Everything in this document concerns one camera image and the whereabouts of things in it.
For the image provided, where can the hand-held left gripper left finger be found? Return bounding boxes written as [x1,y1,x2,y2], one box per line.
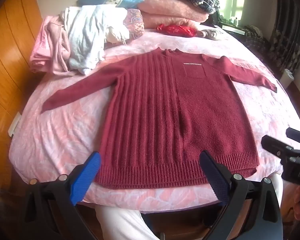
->
[24,151,102,240]

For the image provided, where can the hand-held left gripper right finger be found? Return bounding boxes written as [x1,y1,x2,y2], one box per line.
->
[199,150,283,240]

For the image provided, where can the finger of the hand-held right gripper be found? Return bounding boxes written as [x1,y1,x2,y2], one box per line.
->
[286,127,300,145]
[261,134,299,166]

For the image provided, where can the dark red knit sweater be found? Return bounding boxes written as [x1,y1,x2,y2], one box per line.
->
[41,47,278,190]

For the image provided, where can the pink clothes pile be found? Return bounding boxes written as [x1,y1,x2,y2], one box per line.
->
[30,15,73,75]

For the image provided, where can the pink patterned blanket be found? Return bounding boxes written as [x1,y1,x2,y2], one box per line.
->
[9,27,300,212]

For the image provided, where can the white bin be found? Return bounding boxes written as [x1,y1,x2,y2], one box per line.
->
[280,69,295,88]

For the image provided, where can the patterned curtain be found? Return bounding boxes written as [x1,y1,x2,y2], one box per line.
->
[270,0,300,73]

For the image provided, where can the dark checked cloth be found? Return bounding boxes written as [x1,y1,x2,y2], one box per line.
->
[242,25,270,53]

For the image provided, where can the beige cloth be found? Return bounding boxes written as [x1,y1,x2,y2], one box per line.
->
[197,27,225,40]

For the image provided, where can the white light blue garment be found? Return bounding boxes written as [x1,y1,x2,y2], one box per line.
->
[60,5,129,75]

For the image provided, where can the cream cloth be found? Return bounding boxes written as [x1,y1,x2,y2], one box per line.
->
[105,26,129,46]

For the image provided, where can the red shiny cloth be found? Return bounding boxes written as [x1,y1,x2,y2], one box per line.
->
[156,24,198,37]

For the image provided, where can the floral patterned pillow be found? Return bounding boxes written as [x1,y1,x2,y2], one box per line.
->
[122,8,145,40]

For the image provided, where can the folded pink fuzzy blanket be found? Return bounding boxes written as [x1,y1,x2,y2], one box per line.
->
[134,0,209,30]

